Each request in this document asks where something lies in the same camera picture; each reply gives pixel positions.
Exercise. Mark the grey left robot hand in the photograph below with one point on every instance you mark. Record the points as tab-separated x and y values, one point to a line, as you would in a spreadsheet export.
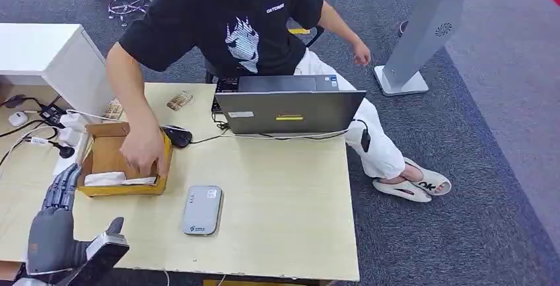
52	240

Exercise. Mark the person's right hand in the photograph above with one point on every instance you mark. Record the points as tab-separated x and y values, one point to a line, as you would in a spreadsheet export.
142	148

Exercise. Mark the person's left hand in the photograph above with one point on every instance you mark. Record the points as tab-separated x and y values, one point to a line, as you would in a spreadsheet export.
362	53

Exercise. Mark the wooden card box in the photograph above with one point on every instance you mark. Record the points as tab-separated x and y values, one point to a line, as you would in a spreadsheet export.
105	157

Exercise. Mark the white card stack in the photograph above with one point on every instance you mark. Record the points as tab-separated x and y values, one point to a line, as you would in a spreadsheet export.
103	179

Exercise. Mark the small printed card packet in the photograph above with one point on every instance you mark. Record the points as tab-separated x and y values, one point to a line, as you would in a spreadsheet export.
180	100
113	110

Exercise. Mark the black computer mouse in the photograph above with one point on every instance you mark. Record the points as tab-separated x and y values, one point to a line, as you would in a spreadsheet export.
177	136

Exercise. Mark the grey kiosk stand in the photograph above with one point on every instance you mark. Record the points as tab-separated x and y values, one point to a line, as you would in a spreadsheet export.
420	34

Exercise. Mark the yellow floor tape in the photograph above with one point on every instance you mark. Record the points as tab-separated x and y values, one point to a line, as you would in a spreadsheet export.
299	31

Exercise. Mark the white power strip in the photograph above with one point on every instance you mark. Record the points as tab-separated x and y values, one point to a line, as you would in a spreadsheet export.
61	168

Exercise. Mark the large white charger plug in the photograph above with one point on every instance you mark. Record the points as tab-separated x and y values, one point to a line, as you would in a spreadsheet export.
73	122

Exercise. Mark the small white charger plug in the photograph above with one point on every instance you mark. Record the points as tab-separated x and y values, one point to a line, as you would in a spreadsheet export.
68	137

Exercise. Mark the black power plug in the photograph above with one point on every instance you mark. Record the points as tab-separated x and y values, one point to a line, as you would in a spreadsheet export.
66	151

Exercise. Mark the grey card reader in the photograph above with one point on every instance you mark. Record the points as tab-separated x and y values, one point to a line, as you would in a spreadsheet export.
202	210

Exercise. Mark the grey laptop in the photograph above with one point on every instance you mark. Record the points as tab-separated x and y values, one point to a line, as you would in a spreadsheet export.
288	109

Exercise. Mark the black power adapter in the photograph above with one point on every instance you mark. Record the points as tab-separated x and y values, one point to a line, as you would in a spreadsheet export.
52	114

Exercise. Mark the white round device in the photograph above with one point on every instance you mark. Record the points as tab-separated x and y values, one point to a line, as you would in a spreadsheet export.
18	119

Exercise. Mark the pale sandal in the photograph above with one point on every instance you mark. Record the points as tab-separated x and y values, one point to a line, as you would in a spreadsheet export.
402	190
433	183

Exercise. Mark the chrome stool base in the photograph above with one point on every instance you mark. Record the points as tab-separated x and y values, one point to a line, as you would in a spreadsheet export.
127	6

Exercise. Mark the white cabinet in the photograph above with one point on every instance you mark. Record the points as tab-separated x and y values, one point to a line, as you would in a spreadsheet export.
35	47

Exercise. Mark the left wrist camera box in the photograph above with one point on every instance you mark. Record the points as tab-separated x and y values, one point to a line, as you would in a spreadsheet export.
105	253

